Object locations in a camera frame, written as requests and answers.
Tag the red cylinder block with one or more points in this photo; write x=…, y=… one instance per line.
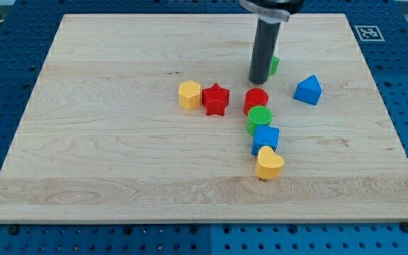
x=255, y=97

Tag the robot arm flange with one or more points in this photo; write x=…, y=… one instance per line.
x=272, y=11

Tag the red star block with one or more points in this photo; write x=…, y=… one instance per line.
x=215, y=99

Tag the yellow hexagon block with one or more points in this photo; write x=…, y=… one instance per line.
x=189, y=95

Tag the green cylinder block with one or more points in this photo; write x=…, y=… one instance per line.
x=258, y=115

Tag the blue cube block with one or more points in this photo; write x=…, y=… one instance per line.
x=265, y=136

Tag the wooden board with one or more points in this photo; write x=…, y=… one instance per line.
x=104, y=140

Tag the yellow heart block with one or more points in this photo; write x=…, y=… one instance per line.
x=269, y=165

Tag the green block behind tool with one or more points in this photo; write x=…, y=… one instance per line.
x=274, y=65

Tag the blue triangular prism block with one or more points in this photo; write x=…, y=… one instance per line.
x=308, y=91

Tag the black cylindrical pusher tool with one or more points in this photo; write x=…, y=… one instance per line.
x=263, y=49

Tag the white fiducial marker tag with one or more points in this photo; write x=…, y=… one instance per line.
x=369, y=33

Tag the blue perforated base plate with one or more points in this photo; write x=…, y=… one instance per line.
x=26, y=35

